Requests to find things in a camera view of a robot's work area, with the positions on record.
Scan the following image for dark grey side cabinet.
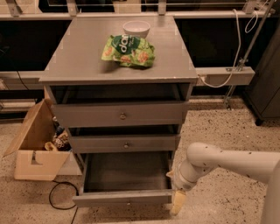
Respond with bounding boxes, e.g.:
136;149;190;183
244;25;280;126

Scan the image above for grey middle drawer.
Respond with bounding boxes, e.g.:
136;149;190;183
69;134;180;153

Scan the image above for items inside cardboard box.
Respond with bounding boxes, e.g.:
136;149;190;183
45;116;72;151

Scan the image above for green snack bag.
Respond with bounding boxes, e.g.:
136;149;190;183
101;34;155;67

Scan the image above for black floor cable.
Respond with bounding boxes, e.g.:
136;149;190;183
48;179;81;224

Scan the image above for grey top drawer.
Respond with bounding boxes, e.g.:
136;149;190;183
52;101;187;128

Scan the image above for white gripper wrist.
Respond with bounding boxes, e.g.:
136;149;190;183
166;159;201;215

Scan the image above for grey wooden drawer cabinet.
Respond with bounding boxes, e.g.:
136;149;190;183
38;15;199;165

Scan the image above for grey wall shelf rail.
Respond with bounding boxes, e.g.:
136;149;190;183
196;66;255;88

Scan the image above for white hanging cable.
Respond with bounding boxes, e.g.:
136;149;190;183
199;8;259;89

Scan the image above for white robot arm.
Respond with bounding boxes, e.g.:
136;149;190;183
166;143;280;224

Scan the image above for open cardboard box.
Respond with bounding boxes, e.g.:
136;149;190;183
3;100;75;181

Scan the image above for grey drawer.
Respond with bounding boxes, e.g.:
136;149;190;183
69;134;180;153
52;101;187;128
73;151;172;207

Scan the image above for metal diagonal support rod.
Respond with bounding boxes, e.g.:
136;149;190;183
223;0;277;110

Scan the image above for grey bottom drawer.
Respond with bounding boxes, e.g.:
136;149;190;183
73;151;172;207

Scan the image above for white ceramic bowl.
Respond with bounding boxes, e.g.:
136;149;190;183
122;20;151;38

